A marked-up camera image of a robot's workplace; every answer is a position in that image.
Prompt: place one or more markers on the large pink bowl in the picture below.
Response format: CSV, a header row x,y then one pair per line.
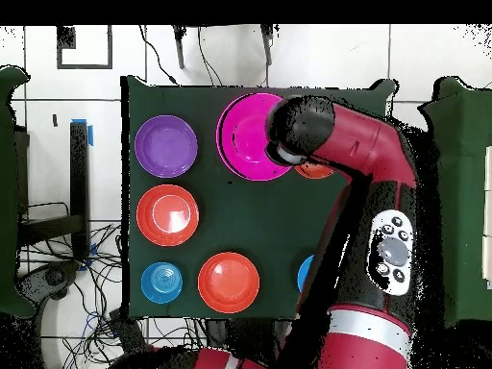
x,y
246,138

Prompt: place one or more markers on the small orange bowl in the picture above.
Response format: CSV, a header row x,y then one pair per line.
x,y
313,172

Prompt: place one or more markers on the wide red-orange bowl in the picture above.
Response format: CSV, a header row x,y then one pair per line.
x,y
167,215
228,282

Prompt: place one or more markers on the large blue bowl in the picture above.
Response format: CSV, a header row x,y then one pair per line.
x,y
305,273

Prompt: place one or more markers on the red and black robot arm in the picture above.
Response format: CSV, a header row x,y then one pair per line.
x,y
361,142

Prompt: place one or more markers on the dark green tablecloth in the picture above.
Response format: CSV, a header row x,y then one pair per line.
x,y
250,215

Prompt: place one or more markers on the wide purple bowl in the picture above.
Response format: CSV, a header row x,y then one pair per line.
x,y
166,146

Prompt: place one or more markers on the small light blue bowl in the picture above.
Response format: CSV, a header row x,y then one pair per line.
x,y
161,282

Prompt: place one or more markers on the grey stand leg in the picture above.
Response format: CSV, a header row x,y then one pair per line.
x,y
179,50
268,46

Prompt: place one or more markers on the black metal stand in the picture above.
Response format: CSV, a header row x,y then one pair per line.
x,y
79,184

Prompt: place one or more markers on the blue tape strip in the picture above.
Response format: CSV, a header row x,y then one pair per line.
x,y
90,134

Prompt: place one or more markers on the black floor power box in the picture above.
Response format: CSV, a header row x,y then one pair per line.
x,y
127,332

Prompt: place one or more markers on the small black floor object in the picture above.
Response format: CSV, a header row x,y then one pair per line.
x,y
55,120

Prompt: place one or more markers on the green cloth covered table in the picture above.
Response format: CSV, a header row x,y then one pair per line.
x,y
7,192
465,192

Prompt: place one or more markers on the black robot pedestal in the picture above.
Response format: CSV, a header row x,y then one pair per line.
x,y
238,338

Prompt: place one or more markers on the black square floor frame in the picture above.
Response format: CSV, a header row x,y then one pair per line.
x,y
65,38

